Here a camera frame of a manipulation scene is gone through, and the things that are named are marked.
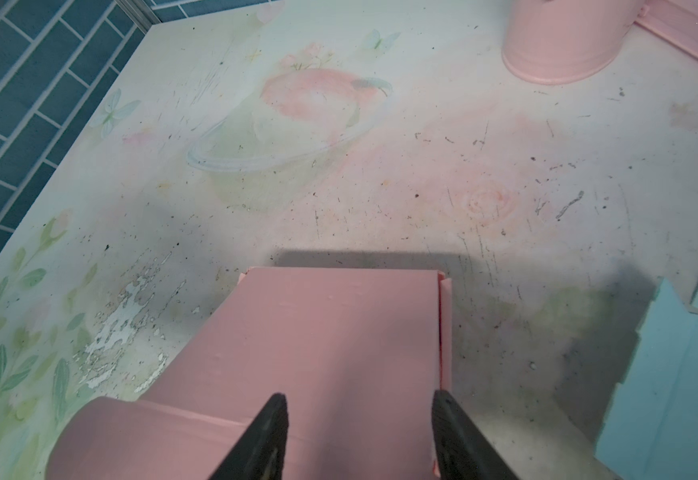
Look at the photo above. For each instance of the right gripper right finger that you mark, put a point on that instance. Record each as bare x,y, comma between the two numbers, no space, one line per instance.
462,450

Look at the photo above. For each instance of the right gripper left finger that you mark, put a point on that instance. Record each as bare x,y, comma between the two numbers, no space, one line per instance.
260,451

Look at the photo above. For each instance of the pink paper box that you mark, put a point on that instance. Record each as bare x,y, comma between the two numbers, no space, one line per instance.
358,354

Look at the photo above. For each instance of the light blue flat paper box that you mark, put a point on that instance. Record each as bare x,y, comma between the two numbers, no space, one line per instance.
650,430

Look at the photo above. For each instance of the pink metal pencil cup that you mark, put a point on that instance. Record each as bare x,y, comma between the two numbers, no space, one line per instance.
564,41

